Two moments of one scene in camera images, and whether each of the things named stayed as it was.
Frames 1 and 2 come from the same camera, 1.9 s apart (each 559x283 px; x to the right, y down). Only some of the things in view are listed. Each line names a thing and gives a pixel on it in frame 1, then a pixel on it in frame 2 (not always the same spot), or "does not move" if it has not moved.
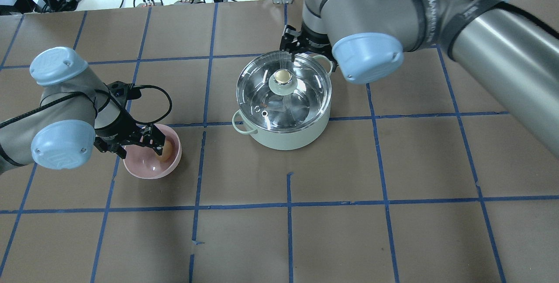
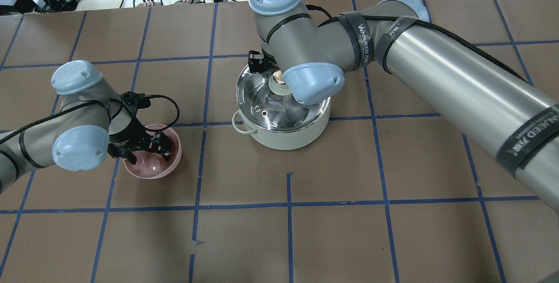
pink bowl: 144,162 does not move
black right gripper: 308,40 → 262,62
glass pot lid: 275,94 does not move
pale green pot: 291,140 does not move
